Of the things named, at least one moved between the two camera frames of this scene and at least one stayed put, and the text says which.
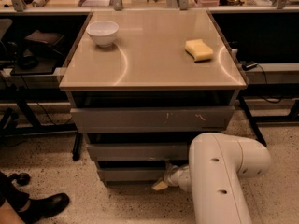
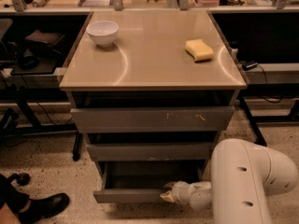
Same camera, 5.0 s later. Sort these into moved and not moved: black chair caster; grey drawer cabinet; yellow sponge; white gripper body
Moved: white gripper body
Not moved: black chair caster; yellow sponge; grey drawer cabinet
